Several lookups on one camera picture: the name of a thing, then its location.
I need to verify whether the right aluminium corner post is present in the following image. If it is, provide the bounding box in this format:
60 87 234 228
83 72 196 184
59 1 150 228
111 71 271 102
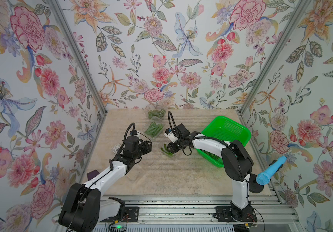
239 1 309 116

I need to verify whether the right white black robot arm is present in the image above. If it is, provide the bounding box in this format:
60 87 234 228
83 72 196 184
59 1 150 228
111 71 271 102
164 111 253 221

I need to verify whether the purple cube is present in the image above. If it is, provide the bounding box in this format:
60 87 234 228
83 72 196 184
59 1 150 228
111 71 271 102
87 170 100 181

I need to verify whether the black round microphone stand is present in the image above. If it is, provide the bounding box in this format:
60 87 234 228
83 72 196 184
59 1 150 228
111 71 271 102
249 174 264 193

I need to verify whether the green peppers pile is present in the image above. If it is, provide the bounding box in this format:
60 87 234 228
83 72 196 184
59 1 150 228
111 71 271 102
202 150 222 162

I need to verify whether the clear pepper container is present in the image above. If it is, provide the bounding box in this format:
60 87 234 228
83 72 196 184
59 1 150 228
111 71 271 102
143 120 164 139
146 107 166 119
160 144 176 158

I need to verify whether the aluminium corner post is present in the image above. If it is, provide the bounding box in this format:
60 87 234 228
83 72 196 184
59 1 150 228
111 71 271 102
47 0 107 115
239 1 309 116

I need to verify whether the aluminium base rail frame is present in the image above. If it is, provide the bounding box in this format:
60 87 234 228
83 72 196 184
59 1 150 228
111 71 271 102
51 195 305 232

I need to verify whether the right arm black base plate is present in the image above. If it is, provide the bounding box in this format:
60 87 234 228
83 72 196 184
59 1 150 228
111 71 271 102
213 206 258 223

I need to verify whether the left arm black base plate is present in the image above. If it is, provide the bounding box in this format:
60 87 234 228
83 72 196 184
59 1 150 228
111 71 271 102
99 206 139 223

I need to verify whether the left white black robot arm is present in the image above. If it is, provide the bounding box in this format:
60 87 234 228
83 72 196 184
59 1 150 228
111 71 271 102
58 123 152 232

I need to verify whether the left aluminium corner post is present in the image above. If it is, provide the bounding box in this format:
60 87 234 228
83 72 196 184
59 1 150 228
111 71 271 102
47 0 107 115

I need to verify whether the green plastic mesh basket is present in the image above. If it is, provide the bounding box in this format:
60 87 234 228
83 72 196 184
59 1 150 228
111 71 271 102
196 116 252 168

